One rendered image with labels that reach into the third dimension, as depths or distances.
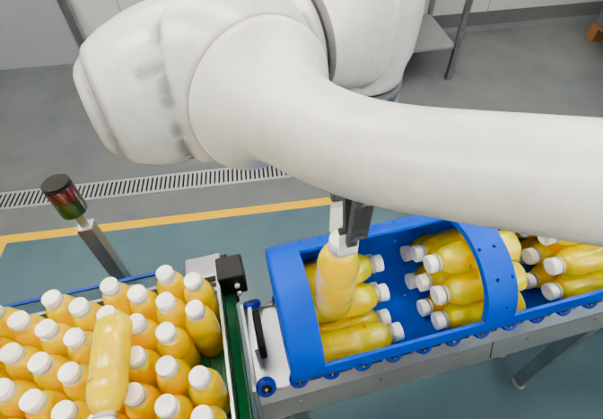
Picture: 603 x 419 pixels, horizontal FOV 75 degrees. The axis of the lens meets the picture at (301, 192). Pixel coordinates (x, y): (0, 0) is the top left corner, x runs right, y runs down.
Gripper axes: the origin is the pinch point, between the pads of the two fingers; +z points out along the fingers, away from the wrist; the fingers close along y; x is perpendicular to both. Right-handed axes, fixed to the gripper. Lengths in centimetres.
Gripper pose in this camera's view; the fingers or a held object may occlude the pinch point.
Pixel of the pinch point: (344, 229)
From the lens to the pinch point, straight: 59.6
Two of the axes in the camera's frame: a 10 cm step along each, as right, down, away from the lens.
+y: -2.3, -7.2, 6.6
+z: 0.3, 6.7, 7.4
